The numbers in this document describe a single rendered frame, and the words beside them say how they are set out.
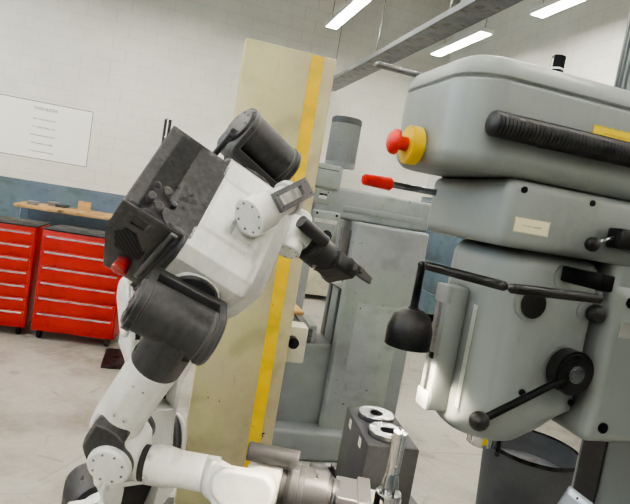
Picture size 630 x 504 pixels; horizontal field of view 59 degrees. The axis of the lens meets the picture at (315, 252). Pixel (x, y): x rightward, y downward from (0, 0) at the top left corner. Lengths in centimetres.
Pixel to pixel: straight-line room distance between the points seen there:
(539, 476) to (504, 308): 211
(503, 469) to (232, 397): 134
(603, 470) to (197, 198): 100
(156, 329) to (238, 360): 180
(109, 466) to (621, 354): 86
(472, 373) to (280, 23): 964
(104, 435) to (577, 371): 77
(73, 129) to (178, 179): 893
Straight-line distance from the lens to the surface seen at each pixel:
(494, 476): 305
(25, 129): 1006
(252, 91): 260
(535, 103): 86
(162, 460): 109
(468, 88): 83
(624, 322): 101
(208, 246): 98
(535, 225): 87
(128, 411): 102
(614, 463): 138
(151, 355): 95
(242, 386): 275
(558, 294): 83
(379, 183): 98
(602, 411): 103
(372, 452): 130
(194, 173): 104
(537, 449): 340
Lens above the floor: 165
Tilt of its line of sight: 5 degrees down
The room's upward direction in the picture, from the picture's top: 10 degrees clockwise
